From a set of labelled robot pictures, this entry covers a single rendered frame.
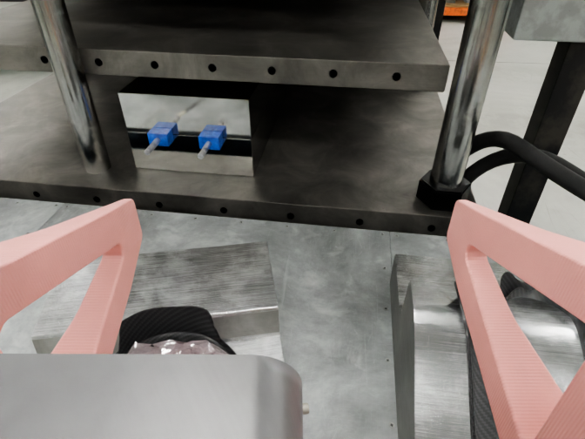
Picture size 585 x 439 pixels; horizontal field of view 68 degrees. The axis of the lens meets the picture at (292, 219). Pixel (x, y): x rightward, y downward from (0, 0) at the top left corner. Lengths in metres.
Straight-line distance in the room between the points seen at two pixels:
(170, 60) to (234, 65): 0.13
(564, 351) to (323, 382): 0.26
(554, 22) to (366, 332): 0.63
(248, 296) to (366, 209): 0.42
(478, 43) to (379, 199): 0.33
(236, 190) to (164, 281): 0.41
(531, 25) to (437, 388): 0.67
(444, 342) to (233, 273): 0.25
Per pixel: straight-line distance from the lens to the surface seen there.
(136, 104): 0.96
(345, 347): 0.60
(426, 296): 0.49
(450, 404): 0.46
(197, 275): 0.54
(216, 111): 0.90
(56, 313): 0.55
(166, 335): 0.54
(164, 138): 0.93
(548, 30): 0.94
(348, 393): 0.56
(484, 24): 0.77
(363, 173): 0.97
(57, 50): 0.96
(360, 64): 0.84
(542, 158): 0.83
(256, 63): 0.86
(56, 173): 1.09
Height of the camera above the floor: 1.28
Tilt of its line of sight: 37 degrees down
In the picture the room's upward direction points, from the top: straight up
